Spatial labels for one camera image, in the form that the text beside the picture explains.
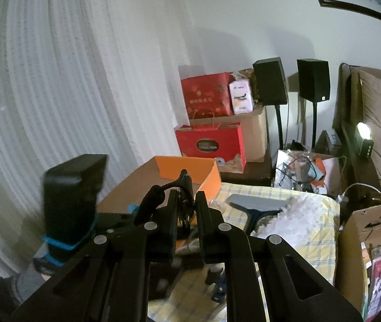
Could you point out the yellow plaid tablecloth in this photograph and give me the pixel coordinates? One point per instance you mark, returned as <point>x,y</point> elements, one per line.
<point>190,299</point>

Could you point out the left black speaker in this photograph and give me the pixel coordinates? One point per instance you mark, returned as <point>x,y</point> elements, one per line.
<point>271,82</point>

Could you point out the bright portable lamp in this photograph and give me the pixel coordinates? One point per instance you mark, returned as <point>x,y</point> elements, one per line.
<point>363,140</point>

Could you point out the red gift bag lower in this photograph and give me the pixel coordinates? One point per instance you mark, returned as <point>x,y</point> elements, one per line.
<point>222,142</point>

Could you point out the small black clip stand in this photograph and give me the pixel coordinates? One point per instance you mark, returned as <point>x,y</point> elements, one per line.
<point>184,205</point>

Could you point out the brown cardboard box background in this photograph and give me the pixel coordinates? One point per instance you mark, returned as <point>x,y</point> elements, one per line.
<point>254,130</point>

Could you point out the black speaker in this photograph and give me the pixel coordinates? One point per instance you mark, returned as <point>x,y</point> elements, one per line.
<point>271,82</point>
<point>314,80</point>

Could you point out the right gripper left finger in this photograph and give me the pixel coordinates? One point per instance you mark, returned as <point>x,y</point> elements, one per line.
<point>105,281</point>

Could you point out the grey black window squeegee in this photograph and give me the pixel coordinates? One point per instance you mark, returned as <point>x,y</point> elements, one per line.
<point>255,208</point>

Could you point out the person left hand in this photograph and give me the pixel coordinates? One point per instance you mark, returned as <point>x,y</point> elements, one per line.
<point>42,264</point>

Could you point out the open cardboard box right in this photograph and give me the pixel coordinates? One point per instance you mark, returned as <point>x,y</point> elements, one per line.
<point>361,234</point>

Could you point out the white fluffy duster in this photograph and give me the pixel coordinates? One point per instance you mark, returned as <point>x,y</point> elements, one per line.
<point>307,220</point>

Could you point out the bag of cables clutter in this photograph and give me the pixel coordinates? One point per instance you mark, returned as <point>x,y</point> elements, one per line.
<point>308,172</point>

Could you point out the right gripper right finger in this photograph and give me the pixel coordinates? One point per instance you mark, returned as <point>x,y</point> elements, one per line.
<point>267,280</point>

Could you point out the teal silicone funnel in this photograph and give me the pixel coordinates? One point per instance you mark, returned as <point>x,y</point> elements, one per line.
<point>132,208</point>

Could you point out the grey sleeve forearm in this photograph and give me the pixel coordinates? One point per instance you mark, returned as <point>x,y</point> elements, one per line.
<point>15,290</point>

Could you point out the pink packaged item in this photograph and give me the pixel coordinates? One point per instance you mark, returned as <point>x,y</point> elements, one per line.
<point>374,306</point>

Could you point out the white curtain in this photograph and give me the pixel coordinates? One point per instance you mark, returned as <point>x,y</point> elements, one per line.
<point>82,76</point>

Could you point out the pink white tissue pack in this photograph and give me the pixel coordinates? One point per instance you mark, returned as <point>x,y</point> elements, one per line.
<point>241,96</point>

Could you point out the right black speaker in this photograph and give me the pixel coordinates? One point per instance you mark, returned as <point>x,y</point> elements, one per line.
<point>314,80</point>

